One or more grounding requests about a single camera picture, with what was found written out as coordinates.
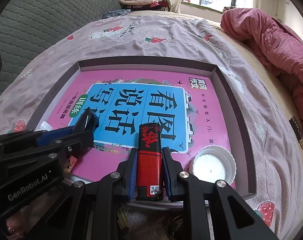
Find white pill bottle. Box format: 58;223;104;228
35;121;53;131

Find red black lighter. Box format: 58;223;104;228
136;122;163;201

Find white round plastic lid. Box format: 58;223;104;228
189;145;237;185

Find yellow black wristwatch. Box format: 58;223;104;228
117;207;129;233

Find operator hand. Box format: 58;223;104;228
6;211;27;239

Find grey cardboard box tray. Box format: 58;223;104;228
27;56;257;199

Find pink strawberry print bedsheet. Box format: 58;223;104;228
0;13;303;239

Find black mattress label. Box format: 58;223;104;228
289;116;303;149

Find pink and blue book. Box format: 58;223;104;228
46;69;231;181

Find dark patterned cloth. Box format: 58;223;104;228
103;9;131;19

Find grey quilted headboard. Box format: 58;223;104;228
0;0;120;96

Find stack of folded clothes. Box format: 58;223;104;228
118;0;169;11

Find red quilted comforter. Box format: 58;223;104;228
220;8;303;123

